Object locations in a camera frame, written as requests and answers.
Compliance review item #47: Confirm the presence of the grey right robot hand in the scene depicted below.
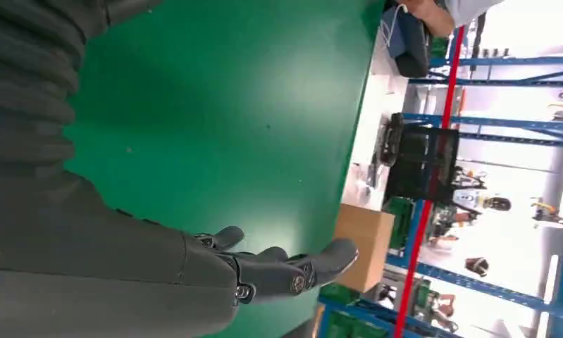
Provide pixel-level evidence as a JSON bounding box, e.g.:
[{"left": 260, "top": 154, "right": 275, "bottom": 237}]
[{"left": 0, "top": 170, "right": 359, "bottom": 338}]

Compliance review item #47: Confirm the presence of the green table mat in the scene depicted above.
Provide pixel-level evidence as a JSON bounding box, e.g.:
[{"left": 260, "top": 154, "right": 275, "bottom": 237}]
[{"left": 63, "top": 0, "right": 387, "bottom": 338}]

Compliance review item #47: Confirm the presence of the green plastic crate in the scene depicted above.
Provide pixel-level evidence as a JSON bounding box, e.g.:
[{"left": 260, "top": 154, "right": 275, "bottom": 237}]
[
  {"left": 383, "top": 198, "right": 416, "bottom": 251},
  {"left": 318, "top": 284, "right": 390, "bottom": 338}
]

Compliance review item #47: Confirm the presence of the cardboard box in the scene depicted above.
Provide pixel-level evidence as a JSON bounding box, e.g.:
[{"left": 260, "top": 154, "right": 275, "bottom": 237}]
[{"left": 332, "top": 204, "right": 397, "bottom": 294}]

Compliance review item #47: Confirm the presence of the black handheld controller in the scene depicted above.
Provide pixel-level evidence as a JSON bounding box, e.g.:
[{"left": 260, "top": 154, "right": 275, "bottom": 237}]
[{"left": 376, "top": 113, "right": 405, "bottom": 168}]

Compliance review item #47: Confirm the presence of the white table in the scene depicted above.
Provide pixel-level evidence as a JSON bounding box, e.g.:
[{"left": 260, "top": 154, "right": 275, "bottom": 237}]
[{"left": 342, "top": 27, "right": 406, "bottom": 211}]

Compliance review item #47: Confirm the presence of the black mesh chair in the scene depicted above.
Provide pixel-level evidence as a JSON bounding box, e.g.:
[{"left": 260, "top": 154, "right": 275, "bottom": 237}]
[{"left": 385, "top": 125, "right": 460, "bottom": 205}]

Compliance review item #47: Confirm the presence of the blue metal rack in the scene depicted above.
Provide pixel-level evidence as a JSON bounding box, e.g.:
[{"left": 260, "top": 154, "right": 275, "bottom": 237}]
[
  {"left": 402, "top": 55, "right": 563, "bottom": 149},
  {"left": 317, "top": 200, "right": 563, "bottom": 338}
]

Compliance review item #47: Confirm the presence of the black carrying case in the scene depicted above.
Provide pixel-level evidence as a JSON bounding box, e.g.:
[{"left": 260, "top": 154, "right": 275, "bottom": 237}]
[{"left": 395, "top": 13, "right": 433, "bottom": 78}]

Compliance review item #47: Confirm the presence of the person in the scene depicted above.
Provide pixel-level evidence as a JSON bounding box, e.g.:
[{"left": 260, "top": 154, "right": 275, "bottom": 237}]
[
  {"left": 451, "top": 187, "right": 513, "bottom": 218},
  {"left": 402, "top": 0, "right": 506, "bottom": 38}
]

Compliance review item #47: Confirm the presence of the white charging cable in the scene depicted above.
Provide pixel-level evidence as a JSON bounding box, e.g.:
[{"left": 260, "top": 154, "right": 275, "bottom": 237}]
[{"left": 383, "top": 4, "right": 409, "bottom": 48}]

